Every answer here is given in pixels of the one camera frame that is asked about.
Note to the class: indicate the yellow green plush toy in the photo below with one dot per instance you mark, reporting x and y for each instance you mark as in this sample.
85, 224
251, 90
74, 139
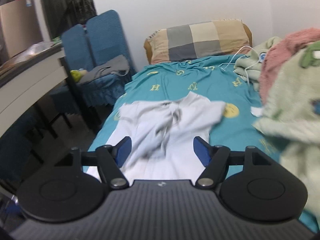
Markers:
77, 75

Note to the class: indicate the dark window grille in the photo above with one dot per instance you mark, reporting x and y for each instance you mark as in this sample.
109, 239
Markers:
61, 15

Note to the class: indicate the white polo shirt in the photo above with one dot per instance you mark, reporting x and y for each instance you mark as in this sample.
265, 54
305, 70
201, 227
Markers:
162, 134

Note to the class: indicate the plaid checkered pillow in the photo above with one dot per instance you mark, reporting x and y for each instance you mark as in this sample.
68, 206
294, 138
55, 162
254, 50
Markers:
194, 41

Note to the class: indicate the teal patterned bed sheet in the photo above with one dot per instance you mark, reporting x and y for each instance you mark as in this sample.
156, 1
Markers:
211, 77

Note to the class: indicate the silver foil bag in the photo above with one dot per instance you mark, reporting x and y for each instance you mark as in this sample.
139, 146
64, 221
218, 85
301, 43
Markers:
31, 52

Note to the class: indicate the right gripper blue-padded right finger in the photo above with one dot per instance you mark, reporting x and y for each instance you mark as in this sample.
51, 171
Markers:
215, 162

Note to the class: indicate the brown cardboard box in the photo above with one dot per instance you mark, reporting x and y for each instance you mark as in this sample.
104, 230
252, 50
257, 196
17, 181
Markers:
20, 28

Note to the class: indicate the blue covered chair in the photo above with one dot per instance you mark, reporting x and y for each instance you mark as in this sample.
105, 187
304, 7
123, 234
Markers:
107, 40
72, 47

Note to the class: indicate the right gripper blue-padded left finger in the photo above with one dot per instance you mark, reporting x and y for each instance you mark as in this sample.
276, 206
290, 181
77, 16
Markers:
110, 159

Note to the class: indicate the pink fluffy blanket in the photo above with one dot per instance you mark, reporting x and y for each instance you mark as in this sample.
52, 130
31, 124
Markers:
280, 53

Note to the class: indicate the grey cloth on chair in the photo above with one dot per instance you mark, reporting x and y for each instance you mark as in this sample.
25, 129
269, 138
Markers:
118, 66

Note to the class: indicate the white desk with black legs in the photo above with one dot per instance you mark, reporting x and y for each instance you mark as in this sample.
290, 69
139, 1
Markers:
30, 81

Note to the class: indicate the green cartoon fleece blanket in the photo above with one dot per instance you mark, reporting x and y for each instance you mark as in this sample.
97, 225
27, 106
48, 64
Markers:
291, 112

